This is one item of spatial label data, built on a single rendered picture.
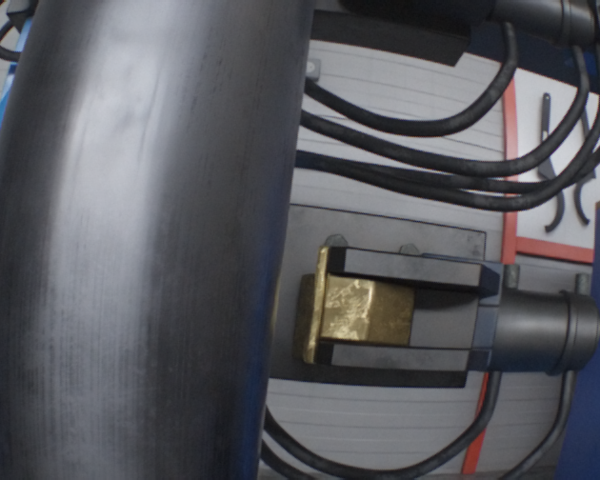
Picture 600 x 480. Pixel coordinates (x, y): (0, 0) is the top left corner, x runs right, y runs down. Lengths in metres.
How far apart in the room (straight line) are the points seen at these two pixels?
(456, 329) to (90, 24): 0.49
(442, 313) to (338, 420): 2.09
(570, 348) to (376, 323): 0.35
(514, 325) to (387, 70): 2.14
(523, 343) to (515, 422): 2.05
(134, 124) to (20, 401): 0.17
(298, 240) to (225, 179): 0.60
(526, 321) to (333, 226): 0.28
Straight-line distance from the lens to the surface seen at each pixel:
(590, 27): 1.15
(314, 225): 1.06
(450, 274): 0.75
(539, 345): 1.00
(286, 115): 0.51
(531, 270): 3.03
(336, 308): 0.74
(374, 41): 1.24
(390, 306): 0.77
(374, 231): 1.07
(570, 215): 3.09
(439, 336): 0.81
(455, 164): 1.07
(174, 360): 0.45
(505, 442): 3.04
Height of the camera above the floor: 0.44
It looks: 6 degrees up
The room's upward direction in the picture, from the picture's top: 7 degrees clockwise
